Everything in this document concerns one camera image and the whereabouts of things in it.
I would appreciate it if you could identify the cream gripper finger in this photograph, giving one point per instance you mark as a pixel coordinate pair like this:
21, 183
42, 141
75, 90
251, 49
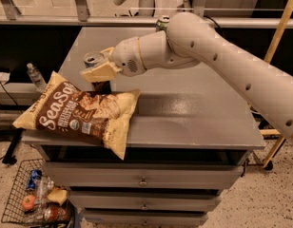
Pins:
105, 72
108, 53

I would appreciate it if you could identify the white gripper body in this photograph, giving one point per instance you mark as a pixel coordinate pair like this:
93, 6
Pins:
126, 57

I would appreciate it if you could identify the blue silver redbull can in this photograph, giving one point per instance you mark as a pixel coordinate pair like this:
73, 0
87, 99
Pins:
91, 59

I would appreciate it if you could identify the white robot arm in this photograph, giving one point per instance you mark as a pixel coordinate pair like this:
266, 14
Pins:
189, 40

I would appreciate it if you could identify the green soda can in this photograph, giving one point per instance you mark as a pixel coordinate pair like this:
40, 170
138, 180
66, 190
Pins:
162, 23

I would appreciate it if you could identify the brown sea salt chip bag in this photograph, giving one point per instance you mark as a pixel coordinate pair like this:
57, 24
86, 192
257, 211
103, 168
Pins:
83, 116

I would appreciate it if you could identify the blue can in basket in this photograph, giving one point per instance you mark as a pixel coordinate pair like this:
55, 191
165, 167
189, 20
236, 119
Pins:
34, 176

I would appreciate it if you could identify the clear plastic water bottle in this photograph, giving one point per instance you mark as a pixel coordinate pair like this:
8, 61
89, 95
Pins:
36, 77

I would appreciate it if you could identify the grey drawer cabinet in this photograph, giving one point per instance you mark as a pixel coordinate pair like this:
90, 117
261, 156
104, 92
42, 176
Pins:
187, 143

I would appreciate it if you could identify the clear bottle in basket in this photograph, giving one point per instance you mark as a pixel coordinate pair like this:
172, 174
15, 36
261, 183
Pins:
43, 187

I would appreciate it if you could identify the yellow sponge in basket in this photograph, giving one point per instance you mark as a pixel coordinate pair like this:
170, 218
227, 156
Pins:
58, 196

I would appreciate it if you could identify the red apple in basket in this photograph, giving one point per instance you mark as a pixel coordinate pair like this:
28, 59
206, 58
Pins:
28, 202

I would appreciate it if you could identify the red bottle in basket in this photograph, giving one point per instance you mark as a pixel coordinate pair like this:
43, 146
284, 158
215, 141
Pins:
57, 213

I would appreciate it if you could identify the black wire basket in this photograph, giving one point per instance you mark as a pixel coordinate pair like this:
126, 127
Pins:
14, 212

